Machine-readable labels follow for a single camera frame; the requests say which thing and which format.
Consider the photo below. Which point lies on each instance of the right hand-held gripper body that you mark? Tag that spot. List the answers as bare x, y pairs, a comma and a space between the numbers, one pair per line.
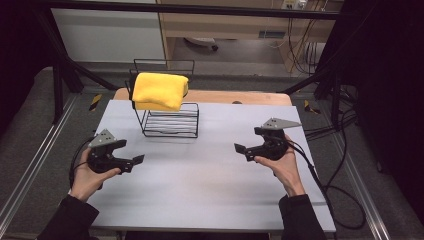
275, 140

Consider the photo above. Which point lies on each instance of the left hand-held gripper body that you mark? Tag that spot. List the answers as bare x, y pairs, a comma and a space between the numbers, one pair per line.
101, 153

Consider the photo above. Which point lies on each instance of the yellow cloth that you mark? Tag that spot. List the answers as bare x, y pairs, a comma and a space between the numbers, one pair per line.
160, 90

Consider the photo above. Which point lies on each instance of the person's left hand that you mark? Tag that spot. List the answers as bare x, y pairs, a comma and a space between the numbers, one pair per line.
87, 180

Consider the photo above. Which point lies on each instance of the person's right hand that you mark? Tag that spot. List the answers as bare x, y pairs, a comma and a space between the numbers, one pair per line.
286, 170

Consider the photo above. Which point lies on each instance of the wooden table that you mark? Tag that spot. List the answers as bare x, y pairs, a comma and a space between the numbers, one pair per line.
233, 96

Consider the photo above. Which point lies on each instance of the white foam board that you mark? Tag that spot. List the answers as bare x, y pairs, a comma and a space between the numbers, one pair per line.
213, 186

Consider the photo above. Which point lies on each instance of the yellow and black tape strip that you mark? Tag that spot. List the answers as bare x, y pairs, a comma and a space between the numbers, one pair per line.
311, 107
95, 102

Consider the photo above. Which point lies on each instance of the white chair base with caster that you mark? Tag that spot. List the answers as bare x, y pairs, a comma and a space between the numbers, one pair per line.
201, 41

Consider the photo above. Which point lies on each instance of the white cabinet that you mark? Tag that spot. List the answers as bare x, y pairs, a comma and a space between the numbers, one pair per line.
106, 36

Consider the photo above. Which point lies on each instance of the light wooden desk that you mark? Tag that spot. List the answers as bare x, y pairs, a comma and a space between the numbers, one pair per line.
233, 25

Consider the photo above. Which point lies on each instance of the white power strip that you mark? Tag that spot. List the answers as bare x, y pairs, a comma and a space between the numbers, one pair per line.
294, 4

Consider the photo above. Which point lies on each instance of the aluminium rail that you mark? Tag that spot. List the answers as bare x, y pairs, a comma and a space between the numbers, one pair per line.
361, 186
31, 156

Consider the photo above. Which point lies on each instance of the black metal frame strut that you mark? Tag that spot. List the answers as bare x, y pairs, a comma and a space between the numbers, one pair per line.
66, 70
320, 78

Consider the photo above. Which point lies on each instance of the black metal frame bar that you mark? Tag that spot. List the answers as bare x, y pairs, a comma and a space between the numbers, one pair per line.
200, 9

